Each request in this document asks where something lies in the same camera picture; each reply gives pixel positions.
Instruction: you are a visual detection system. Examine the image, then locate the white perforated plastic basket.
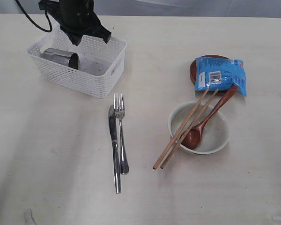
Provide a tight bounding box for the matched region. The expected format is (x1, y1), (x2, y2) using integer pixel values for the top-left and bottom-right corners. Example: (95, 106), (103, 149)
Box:
(26, 27), (127, 98)

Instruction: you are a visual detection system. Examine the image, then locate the white ceramic bowl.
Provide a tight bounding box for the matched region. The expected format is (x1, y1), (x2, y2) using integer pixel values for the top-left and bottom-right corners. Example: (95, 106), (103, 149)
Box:
(168, 101), (230, 155)

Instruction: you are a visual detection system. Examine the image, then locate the brown wooden spoon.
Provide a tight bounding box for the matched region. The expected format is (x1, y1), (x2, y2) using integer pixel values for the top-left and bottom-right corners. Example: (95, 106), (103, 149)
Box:
(181, 85), (238, 150)

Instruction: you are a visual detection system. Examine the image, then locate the silver fork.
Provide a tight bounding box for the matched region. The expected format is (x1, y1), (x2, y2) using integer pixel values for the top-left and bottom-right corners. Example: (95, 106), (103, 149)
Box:
(113, 92), (129, 174)

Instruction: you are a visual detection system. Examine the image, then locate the blue snack bag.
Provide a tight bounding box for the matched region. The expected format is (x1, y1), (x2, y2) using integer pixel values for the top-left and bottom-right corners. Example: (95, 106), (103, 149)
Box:
(194, 56), (247, 97)

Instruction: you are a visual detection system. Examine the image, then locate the grey curtain backdrop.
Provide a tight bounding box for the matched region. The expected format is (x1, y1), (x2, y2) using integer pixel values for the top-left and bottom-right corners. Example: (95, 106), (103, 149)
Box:
(0, 0), (281, 17)

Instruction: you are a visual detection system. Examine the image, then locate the silver table knife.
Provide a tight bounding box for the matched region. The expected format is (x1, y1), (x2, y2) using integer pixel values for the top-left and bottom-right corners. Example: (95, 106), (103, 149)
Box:
(108, 105), (121, 194)

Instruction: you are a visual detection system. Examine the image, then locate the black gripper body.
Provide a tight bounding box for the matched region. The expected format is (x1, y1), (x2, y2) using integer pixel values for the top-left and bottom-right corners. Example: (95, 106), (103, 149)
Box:
(38, 0), (101, 35)

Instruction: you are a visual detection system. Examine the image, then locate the steel cup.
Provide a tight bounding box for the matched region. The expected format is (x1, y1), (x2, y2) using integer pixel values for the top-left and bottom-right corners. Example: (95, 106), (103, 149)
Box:
(41, 48), (80, 70)

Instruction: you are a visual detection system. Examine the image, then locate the brown wooden chopstick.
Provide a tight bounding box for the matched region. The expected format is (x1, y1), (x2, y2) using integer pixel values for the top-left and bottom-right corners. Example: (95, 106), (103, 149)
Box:
(153, 88), (209, 170)
(163, 89), (219, 166)

